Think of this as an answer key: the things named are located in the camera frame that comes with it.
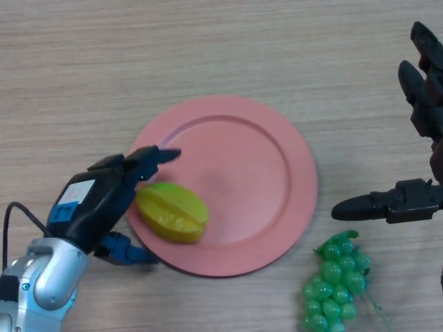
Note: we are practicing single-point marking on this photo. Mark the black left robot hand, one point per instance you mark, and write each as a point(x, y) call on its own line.
point(93, 204)

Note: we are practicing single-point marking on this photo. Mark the yellow starfruit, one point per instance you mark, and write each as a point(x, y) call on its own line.
point(173, 212)

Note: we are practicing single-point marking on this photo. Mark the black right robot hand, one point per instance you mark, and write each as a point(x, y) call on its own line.
point(415, 204)

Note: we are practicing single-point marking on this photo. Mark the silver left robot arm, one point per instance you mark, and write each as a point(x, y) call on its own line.
point(38, 287)

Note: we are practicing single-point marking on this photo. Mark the green grape bunch in net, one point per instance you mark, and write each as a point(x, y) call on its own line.
point(332, 280)

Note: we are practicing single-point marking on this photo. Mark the pink round plate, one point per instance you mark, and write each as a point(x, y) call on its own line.
point(242, 186)

